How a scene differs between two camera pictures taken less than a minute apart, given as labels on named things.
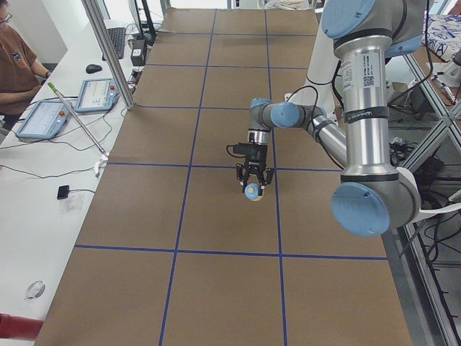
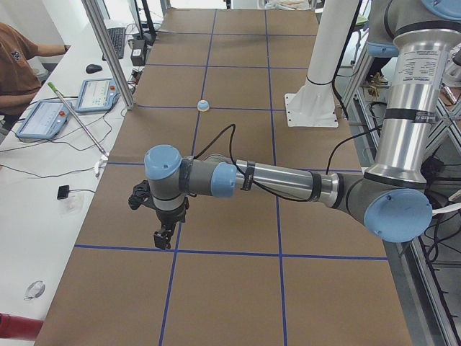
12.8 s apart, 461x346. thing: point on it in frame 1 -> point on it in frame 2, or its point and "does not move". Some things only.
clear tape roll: x=34 y=290 does not move
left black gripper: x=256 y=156 -> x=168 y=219
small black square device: x=63 y=192 does not move
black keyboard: x=117 y=38 does not move
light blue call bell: x=253 y=192 -> x=203 y=105
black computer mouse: x=93 y=68 does not move
